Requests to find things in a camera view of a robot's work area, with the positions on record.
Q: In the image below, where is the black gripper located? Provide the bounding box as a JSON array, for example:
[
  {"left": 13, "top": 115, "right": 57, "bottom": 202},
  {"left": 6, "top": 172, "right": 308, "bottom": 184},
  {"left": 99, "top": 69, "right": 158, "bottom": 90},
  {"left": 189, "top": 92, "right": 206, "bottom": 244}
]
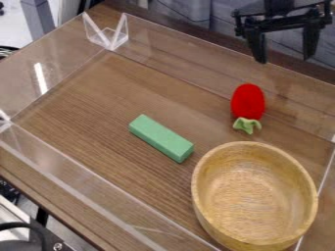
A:
[{"left": 233, "top": 0, "right": 333, "bottom": 64}]

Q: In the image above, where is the red plush strawberry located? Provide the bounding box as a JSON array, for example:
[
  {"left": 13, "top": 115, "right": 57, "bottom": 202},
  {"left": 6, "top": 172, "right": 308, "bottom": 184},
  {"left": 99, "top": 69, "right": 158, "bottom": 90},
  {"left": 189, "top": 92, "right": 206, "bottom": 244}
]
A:
[{"left": 232, "top": 83, "right": 266, "bottom": 134}]

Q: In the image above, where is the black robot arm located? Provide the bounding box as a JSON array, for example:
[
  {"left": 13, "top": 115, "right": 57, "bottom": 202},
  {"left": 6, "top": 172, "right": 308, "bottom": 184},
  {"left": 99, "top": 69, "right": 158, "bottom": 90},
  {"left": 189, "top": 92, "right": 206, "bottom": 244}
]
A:
[{"left": 233, "top": 0, "right": 333, "bottom": 64}]

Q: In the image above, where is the green rectangular block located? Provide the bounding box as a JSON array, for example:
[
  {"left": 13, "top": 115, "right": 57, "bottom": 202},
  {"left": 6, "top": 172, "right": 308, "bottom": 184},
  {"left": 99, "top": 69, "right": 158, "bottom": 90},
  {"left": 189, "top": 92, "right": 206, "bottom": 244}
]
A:
[{"left": 129, "top": 115, "right": 194, "bottom": 163}]

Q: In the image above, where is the wooden bowl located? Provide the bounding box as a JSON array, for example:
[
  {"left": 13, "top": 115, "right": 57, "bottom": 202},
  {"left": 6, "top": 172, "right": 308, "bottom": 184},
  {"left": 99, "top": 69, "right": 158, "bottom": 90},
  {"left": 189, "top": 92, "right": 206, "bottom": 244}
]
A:
[{"left": 191, "top": 141, "right": 318, "bottom": 251}]

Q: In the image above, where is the clear acrylic tray wall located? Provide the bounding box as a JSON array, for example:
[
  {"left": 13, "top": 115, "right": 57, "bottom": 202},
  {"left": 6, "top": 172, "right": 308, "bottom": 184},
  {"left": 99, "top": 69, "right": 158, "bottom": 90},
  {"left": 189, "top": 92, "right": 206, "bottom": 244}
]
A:
[{"left": 0, "top": 8, "right": 335, "bottom": 251}]

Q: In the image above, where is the grey table leg post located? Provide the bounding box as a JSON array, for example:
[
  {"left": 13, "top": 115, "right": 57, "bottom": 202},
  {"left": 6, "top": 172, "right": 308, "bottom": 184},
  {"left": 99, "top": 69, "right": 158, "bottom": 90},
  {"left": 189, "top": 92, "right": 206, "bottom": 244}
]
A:
[{"left": 21, "top": 0, "right": 55, "bottom": 40}]

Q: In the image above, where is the black equipment with cable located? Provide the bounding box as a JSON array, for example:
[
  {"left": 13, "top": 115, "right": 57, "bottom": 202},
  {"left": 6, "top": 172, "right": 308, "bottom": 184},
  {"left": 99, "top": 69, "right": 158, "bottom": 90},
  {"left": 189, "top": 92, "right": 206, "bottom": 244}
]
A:
[{"left": 0, "top": 222, "right": 77, "bottom": 251}]

